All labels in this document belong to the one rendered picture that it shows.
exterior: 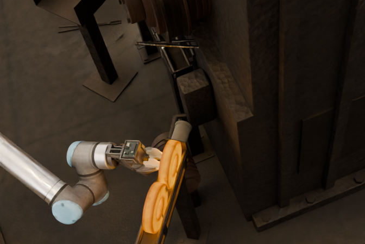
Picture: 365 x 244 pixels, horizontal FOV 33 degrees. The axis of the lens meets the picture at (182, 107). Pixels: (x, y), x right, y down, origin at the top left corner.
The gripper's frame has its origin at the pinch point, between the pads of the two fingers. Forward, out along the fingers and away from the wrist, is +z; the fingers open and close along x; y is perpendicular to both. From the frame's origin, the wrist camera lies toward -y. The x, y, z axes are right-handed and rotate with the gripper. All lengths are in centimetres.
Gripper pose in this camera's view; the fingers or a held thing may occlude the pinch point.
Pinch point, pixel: (168, 161)
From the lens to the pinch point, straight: 198.2
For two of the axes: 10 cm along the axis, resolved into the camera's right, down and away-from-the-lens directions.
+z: 8.9, 0.1, -4.6
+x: 2.5, -8.5, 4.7
